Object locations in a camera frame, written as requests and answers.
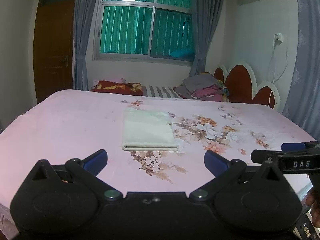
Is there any red floral pillow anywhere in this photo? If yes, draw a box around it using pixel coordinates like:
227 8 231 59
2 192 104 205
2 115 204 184
91 80 143 96

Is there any window with teal curtain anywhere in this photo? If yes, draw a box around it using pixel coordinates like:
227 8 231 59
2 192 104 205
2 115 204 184
93 0 195 63

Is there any grey curtain at right edge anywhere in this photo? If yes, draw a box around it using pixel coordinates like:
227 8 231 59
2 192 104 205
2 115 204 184
283 0 319 140

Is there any red white scalloped headboard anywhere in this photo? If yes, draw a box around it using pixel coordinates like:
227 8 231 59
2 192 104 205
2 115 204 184
213 62 280 111

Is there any left grey curtain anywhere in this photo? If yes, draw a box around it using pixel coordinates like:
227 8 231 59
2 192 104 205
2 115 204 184
73 0 96 91

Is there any white knitted garment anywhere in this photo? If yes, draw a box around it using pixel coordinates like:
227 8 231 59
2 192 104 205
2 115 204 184
121 108 178 151

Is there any stack of folded clothes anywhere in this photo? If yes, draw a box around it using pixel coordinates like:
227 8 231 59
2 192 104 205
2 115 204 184
174 72 229 102

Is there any grey striped bed sheet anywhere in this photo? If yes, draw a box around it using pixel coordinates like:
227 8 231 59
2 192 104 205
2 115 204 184
142 86 181 99

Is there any brown wooden door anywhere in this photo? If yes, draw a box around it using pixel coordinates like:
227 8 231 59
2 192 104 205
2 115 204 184
33 0 75 103

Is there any person's right hand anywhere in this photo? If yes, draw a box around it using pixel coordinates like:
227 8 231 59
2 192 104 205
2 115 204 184
305 188 320 228

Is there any pink floral bed blanket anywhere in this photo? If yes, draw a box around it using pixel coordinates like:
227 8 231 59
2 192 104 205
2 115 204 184
1 90 319 239

